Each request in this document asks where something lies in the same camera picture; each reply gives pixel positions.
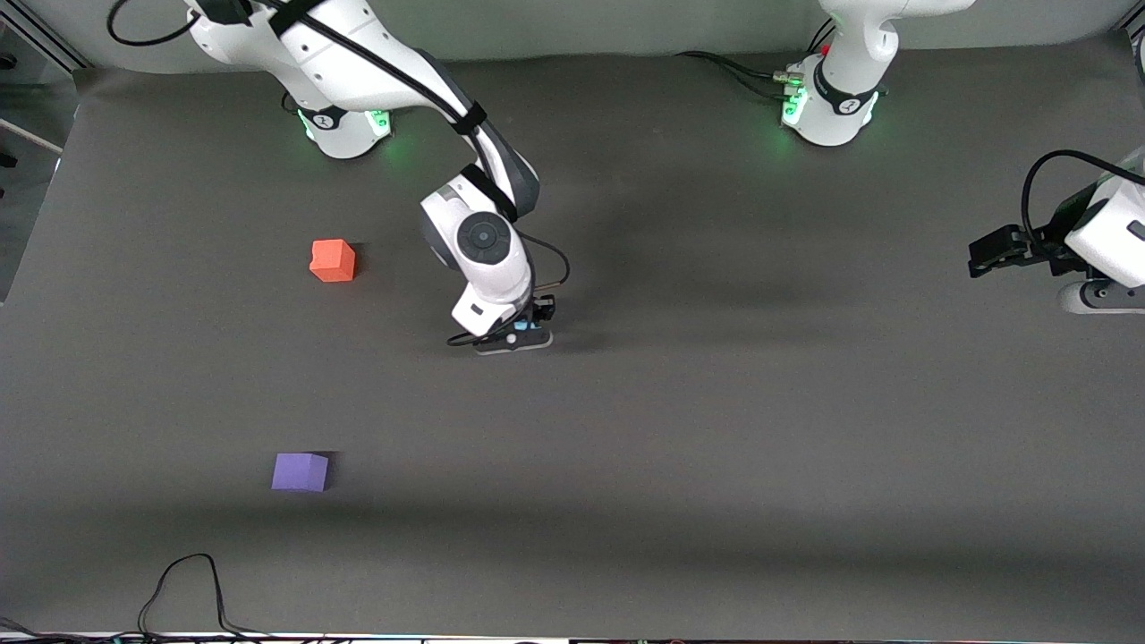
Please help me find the orange block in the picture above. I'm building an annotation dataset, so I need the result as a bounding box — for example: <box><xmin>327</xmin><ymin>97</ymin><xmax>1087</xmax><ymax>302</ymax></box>
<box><xmin>310</xmin><ymin>239</ymin><xmax>357</xmax><ymax>284</ymax></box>

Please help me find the black left base cable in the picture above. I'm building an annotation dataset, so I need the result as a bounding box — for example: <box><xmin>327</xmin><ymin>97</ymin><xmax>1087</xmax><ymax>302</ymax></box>
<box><xmin>674</xmin><ymin>50</ymin><xmax>799</xmax><ymax>101</ymax></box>

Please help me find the grey metal frame bar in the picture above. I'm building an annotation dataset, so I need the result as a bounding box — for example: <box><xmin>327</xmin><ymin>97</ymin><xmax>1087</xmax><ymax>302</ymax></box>
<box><xmin>0</xmin><ymin>0</ymin><xmax>90</xmax><ymax>74</ymax></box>

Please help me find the thin black looped cable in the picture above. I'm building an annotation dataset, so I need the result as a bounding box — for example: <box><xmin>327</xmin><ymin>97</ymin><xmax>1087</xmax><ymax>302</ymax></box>
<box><xmin>137</xmin><ymin>553</ymin><xmax>274</xmax><ymax>641</ymax></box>

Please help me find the dark grey table mat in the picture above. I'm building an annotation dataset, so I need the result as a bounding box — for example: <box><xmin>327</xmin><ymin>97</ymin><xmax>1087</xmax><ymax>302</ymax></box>
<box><xmin>0</xmin><ymin>34</ymin><xmax>1145</xmax><ymax>641</ymax></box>

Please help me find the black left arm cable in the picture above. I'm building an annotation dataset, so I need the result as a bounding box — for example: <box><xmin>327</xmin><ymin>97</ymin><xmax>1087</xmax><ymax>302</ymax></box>
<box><xmin>1022</xmin><ymin>148</ymin><xmax>1145</xmax><ymax>248</ymax></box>

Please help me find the purple block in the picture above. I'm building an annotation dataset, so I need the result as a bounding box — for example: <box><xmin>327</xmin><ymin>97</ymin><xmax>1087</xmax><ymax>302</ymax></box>
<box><xmin>271</xmin><ymin>452</ymin><xmax>330</xmax><ymax>493</ymax></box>

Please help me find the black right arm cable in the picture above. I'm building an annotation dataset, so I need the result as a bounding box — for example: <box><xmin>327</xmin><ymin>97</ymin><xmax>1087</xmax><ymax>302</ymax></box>
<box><xmin>106</xmin><ymin>0</ymin><xmax>572</xmax><ymax>349</ymax></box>

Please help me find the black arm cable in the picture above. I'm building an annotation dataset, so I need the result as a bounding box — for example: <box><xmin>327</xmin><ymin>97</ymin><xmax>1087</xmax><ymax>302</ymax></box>
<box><xmin>106</xmin><ymin>0</ymin><xmax>572</xmax><ymax>349</ymax></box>
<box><xmin>1022</xmin><ymin>148</ymin><xmax>1145</xmax><ymax>248</ymax></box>

